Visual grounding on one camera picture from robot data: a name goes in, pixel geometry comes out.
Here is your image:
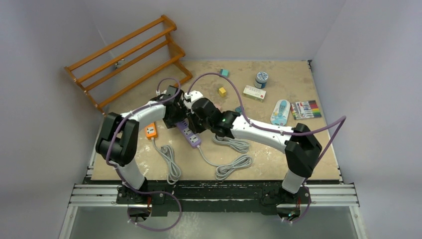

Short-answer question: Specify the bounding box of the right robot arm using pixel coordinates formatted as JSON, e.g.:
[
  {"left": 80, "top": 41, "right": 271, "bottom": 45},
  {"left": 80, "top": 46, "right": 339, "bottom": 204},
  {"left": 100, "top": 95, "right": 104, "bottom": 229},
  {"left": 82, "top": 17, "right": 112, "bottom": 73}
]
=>
[{"left": 184, "top": 98, "right": 322, "bottom": 194}]

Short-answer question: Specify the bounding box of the round blue white jar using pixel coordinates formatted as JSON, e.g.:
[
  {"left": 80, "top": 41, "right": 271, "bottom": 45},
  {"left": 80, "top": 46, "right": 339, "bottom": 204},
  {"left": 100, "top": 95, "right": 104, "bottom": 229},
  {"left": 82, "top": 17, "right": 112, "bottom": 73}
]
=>
[{"left": 254, "top": 71, "right": 269, "bottom": 89}]

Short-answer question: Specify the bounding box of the small white green box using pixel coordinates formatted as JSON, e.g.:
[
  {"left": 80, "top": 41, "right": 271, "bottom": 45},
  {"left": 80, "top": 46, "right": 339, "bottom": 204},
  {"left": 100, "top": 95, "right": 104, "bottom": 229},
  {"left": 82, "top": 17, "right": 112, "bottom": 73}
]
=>
[{"left": 242, "top": 85, "right": 266, "bottom": 102}]

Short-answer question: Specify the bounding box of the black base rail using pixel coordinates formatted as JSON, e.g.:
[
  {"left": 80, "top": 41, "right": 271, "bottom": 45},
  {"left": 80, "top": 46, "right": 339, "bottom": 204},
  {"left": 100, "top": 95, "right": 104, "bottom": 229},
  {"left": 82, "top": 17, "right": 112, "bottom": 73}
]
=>
[{"left": 71, "top": 180, "right": 346, "bottom": 220}]

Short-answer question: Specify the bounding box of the wooden shoe rack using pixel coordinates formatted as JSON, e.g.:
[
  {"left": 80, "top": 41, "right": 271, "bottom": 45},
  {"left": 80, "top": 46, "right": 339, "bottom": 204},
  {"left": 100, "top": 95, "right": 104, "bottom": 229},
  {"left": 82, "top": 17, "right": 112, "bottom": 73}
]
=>
[{"left": 64, "top": 15, "right": 193, "bottom": 116}]

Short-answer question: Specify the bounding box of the orange power strip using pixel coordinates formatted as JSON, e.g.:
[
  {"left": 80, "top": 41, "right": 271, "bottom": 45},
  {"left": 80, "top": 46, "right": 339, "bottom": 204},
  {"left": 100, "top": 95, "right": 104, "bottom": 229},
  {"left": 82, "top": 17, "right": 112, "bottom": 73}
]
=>
[{"left": 144, "top": 122, "right": 158, "bottom": 140}]

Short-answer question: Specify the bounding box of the yellow charger plug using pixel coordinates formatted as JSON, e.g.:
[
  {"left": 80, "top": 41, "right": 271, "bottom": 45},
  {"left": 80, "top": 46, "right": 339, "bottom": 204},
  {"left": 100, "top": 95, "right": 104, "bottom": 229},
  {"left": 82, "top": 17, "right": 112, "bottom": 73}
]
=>
[{"left": 218, "top": 87, "right": 227, "bottom": 98}]

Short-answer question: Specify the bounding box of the teal charger plug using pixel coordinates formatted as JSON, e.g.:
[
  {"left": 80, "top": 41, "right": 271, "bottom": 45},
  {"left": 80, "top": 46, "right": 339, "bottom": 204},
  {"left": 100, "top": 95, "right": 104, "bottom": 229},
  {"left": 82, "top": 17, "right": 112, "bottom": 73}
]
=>
[{"left": 219, "top": 69, "right": 229, "bottom": 78}]

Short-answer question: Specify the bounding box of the grey orange strip cable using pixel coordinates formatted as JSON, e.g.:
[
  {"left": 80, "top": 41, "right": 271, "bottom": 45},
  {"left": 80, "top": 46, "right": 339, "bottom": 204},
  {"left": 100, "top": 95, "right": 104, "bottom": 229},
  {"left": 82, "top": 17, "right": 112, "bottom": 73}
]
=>
[{"left": 151, "top": 138, "right": 182, "bottom": 185}]

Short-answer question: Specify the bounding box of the grey purple strip cable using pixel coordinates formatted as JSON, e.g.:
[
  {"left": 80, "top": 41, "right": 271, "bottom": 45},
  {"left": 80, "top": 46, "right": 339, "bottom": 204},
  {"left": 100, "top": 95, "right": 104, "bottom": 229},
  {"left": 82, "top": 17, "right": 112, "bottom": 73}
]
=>
[{"left": 197, "top": 146, "right": 253, "bottom": 181}]

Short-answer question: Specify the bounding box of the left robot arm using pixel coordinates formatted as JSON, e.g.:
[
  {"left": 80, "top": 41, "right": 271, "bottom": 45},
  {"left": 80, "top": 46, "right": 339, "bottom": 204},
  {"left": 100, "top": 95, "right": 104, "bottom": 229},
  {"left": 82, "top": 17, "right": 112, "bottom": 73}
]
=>
[{"left": 95, "top": 86, "right": 187, "bottom": 195}]

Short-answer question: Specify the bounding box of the blue white oval toy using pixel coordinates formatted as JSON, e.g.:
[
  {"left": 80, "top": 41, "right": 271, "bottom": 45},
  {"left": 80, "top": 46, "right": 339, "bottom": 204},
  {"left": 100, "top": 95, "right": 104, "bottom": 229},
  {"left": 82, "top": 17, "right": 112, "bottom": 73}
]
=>
[{"left": 270, "top": 100, "right": 291, "bottom": 126}]

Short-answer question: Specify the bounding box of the coloured marker pen set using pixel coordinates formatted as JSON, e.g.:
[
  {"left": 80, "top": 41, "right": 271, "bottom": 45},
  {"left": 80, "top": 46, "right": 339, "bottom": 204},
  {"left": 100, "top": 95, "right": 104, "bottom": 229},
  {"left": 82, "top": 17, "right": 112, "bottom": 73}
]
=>
[{"left": 291, "top": 100, "right": 322, "bottom": 120}]

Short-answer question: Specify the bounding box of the dark blue charger plug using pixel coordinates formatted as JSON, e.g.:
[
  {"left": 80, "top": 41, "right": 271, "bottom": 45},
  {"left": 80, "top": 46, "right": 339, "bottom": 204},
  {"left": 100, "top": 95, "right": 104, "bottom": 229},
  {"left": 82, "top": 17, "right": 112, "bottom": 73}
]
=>
[{"left": 235, "top": 106, "right": 243, "bottom": 115}]

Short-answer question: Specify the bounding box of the purple power strip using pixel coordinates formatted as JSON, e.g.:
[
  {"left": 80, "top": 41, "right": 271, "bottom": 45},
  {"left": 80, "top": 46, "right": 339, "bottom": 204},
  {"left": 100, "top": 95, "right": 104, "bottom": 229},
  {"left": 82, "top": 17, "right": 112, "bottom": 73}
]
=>
[{"left": 176, "top": 121, "right": 202, "bottom": 148}]

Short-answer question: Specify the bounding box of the grey white strip cable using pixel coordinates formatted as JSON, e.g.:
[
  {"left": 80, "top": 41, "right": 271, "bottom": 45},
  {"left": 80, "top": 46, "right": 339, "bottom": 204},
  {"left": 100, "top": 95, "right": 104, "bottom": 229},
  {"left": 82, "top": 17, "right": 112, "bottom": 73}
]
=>
[{"left": 211, "top": 134, "right": 251, "bottom": 154}]

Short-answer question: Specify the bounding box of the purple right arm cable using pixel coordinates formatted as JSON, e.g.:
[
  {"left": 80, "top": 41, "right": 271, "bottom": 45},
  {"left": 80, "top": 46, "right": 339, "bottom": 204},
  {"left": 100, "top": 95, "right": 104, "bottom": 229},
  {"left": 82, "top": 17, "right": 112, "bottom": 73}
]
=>
[{"left": 186, "top": 72, "right": 347, "bottom": 225}]

